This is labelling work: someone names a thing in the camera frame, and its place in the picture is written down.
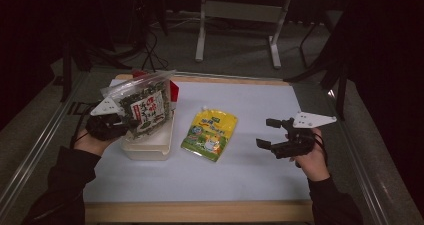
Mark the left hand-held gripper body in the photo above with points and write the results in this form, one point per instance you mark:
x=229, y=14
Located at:
x=106, y=107

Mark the clear bag of dried seaweed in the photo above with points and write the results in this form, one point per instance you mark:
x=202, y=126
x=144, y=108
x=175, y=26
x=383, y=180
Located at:
x=146, y=108

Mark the white divided lunch box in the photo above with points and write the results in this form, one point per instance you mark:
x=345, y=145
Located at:
x=150, y=149

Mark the person's right hand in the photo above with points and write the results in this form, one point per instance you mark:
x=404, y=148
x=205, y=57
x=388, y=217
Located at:
x=315, y=165

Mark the metal floor rail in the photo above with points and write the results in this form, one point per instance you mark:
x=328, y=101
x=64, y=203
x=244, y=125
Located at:
x=363, y=178
x=36, y=151

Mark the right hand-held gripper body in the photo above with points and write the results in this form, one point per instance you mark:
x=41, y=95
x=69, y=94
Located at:
x=313, y=120

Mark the black metal stand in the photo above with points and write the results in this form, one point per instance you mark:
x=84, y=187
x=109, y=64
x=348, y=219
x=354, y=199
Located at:
x=66, y=75

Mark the yellow and green sauce pouch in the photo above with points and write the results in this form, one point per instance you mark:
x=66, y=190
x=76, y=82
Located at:
x=210, y=133

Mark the wooden table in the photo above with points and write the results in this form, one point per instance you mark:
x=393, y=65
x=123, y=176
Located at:
x=200, y=212

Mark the red seasoning packet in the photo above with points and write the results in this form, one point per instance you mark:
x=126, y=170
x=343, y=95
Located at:
x=174, y=90

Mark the black chair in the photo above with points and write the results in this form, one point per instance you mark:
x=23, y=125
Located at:
x=340, y=85

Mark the person's left hand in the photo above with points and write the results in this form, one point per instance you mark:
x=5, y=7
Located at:
x=91, y=145

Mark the white table mat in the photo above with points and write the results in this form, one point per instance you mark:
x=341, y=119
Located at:
x=240, y=171

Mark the white desk frame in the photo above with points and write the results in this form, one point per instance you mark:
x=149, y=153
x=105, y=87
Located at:
x=243, y=11

